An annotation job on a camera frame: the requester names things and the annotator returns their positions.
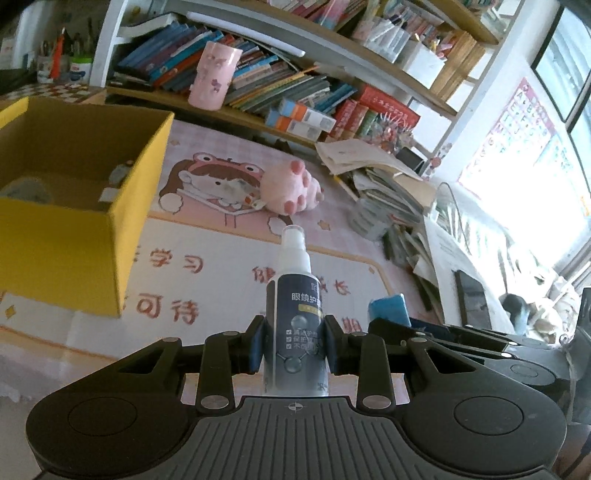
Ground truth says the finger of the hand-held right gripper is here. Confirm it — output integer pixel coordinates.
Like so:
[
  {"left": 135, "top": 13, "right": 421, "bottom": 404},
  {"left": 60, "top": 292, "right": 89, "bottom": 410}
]
[
  {"left": 368, "top": 295, "right": 511, "bottom": 364},
  {"left": 410, "top": 318, "right": 563, "bottom": 355}
]

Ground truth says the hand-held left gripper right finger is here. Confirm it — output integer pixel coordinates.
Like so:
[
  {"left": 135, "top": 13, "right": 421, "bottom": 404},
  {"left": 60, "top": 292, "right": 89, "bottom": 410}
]
[{"left": 323, "top": 315, "right": 481, "bottom": 412}]

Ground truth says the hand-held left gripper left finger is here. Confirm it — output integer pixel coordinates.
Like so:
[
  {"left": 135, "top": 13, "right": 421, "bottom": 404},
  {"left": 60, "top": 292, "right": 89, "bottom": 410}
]
[{"left": 117, "top": 315, "right": 269, "bottom": 414}]

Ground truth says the dark label spray bottle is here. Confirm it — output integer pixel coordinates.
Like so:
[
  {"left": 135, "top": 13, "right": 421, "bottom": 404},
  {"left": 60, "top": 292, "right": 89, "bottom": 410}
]
[{"left": 263, "top": 225, "right": 332, "bottom": 398}]

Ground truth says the yellow cardboard box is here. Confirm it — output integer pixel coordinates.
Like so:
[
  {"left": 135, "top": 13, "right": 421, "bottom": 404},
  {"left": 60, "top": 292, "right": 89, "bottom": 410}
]
[{"left": 0, "top": 96, "right": 176, "bottom": 318}]

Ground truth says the pink printed desktop mat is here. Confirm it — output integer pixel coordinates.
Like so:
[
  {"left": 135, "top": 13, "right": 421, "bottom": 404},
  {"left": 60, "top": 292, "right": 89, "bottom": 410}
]
[{"left": 0, "top": 117, "right": 445, "bottom": 403}]

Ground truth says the black framed tablet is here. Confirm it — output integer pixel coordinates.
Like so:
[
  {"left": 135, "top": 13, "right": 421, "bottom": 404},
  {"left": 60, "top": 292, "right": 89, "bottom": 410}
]
[{"left": 455, "top": 270, "right": 493, "bottom": 329}]

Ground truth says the large white paper sheet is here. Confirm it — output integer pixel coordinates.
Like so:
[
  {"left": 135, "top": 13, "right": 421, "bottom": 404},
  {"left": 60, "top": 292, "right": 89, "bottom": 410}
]
[{"left": 424, "top": 216, "right": 509, "bottom": 334}]

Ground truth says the pile of notebooks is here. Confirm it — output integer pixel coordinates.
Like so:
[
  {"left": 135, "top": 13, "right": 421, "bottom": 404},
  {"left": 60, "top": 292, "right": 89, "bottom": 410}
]
[{"left": 355, "top": 165, "right": 445, "bottom": 224}]

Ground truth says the small clear plastic packet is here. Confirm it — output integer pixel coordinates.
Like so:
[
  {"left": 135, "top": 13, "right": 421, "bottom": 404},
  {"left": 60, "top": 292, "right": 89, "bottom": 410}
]
[{"left": 224, "top": 181, "right": 267, "bottom": 212}]

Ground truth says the pink plush paw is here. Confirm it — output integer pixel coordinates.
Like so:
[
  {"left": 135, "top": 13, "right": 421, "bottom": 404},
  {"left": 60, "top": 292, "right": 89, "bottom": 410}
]
[{"left": 261, "top": 157, "right": 326, "bottom": 216}]

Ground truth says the colourful pen bunch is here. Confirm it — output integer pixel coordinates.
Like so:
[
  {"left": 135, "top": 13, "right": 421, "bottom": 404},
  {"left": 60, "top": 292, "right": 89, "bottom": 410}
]
[{"left": 368, "top": 114, "right": 417, "bottom": 154}]

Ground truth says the white storage box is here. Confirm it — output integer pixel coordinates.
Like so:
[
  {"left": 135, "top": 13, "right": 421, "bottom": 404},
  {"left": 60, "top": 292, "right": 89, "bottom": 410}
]
[{"left": 401, "top": 44, "right": 447, "bottom": 89}]

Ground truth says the stack of tan books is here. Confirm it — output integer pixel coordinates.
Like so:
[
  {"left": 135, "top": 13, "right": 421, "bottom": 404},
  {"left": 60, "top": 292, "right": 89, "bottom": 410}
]
[{"left": 433, "top": 28, "right": 491, "bottom": 105}]

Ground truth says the row of books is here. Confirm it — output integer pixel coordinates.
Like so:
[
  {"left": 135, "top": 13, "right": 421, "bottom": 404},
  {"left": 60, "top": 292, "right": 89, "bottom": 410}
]
[{"left": 113, "top": 23, "right": 422, "bottom": 140}]

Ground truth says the pink printed cup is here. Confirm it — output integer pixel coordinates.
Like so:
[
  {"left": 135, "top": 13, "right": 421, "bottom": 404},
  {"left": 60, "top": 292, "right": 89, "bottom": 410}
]
[{"left": 187, "top": 41, "right": 242, "bottom": 112}]

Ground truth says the pale round object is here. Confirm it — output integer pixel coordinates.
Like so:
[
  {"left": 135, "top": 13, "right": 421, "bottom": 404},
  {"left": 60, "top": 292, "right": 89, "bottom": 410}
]
[{"left": 0, "top": 178, "right": 54, "bottom": 205}]

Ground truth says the black stapler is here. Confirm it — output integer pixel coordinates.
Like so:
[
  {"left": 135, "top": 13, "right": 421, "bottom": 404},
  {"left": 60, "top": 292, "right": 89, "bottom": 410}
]
[{"left": 107, "top": 76, "right": 153, "bottom": 92}]

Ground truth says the wooden chess board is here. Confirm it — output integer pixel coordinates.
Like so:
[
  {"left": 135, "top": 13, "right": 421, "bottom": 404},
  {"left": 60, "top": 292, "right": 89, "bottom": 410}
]
[{"left": 46, "top": 83, "right": 109, "bottom": 105}]

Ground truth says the white jar green lid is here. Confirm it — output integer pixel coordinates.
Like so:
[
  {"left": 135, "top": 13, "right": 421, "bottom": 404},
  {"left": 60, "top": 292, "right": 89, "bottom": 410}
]
[{"left": 69, "top": 55, "right": 93, "bottom": 85}]

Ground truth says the white wooden bookshelf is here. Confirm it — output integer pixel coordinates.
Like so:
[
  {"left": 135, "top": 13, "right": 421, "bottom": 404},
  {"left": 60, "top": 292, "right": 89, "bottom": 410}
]
[{"left": 0, "top": 0, "right": 522, "bottom": 155}]

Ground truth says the pen holder with pens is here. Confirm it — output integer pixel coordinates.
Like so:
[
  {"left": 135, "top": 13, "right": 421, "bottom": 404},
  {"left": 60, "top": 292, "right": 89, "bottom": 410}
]
[{"left": 36, "top": 39, "right": 57, "bottom": 85}]

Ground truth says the red pointed bottle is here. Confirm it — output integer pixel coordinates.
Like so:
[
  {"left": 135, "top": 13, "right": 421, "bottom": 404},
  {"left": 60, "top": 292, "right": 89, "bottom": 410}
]
[{"left": 50, "top": 31, "right": 66, "bottom": 78}]

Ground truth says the pink alphabet wall poster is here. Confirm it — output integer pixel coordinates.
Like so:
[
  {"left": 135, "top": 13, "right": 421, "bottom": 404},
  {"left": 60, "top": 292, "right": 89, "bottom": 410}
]
[{"left": 458, "top": 76, "right": 583, "bottom": 214}]

